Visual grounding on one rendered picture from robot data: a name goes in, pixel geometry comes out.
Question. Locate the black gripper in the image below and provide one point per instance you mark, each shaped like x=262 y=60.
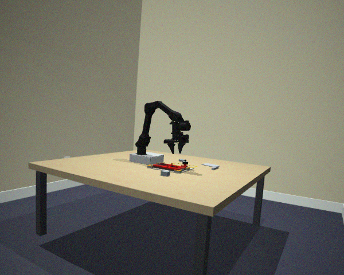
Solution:
x=170 y=142

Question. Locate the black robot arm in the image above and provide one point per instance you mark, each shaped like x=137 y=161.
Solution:
x=149 y=109

